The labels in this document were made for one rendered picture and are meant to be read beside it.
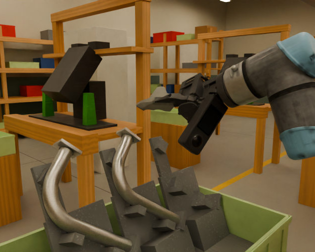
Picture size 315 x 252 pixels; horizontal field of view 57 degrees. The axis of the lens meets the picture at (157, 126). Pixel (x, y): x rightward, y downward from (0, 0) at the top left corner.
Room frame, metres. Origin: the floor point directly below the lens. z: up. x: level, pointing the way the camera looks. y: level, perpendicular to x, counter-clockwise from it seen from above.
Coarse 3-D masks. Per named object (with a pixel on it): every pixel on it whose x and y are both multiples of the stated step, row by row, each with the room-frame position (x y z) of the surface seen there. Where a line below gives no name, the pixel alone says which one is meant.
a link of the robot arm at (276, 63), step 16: (304, 32) 0.47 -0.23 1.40; (272, 48) 0.49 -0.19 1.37; (288, 48) 0.46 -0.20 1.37; (304, 48) 0.44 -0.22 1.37; (256, 64) 0.49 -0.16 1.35; (272, 64) 0.47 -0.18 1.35; (288, 64) 0.46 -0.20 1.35; (304, 64) 0.44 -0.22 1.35; (256, 80) 0.49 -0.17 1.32; (272, 80) 0.47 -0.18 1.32; (288, 80) 0.45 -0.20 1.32; (304, 80) 0.45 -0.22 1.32; (256, 96) 0.51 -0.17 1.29
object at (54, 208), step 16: (64, 144) 0.61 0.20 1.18; (64, 160) 0.59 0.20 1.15; (48, 176) 0.56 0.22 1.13; (48, 192) 0.54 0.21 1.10; (48, 208) 0.53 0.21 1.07; (64, 224) 0.53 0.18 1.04; (80, 224) 0.55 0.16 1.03; (96, 240) 0.56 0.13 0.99; (112, 240) 0.58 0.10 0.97; (128, 240) 0.61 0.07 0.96
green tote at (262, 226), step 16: (160, 192) 0.94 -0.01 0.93; (208, 192) 0.89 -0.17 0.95; (112, 208) 0.80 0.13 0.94; (224, 208) 0.85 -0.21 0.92; (240, 208) 0.81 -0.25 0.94; (256, 208) 0.78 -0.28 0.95; (112, 224) 0.80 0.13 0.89; (240, 224) 0.81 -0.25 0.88; (256, 224) 0.77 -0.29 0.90; (272, 224) 0.74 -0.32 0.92; (16, 240) 0.61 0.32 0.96; (32, 240) 0.63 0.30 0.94; (256, 240) 0.77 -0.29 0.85; (272, 240) 0.65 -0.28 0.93
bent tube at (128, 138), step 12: (120, 132) 0.74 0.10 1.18; (132, 132) 0.74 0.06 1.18; (120, 144) 0.71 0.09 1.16; (120, 156) 0.68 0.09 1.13; (120, 168) 0.67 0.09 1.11; (120, 180) 0.65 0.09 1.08; (120, 192) 0.65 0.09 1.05; (132, 192) 0.66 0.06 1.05; (132, 204) 0.66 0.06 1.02; (144, 204) 0.67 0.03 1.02; (156, 204) 0.70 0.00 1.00; (156, 216) 0.69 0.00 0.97; (168, 216) 0.70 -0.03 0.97
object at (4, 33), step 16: (0, 32) 5.65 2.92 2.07; (48, 32) 6.39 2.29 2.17; (0, 48) 5.63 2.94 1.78; (0, 64) 5.64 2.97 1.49; (16, 64) 5.86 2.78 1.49; (32, 64) 6.11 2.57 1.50; (48, 64) 6.36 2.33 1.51; (16, 96) 6.07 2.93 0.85; (32, 96) 6.07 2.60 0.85; (0, 112) 5.95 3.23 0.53; (0, 128) 5.58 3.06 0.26
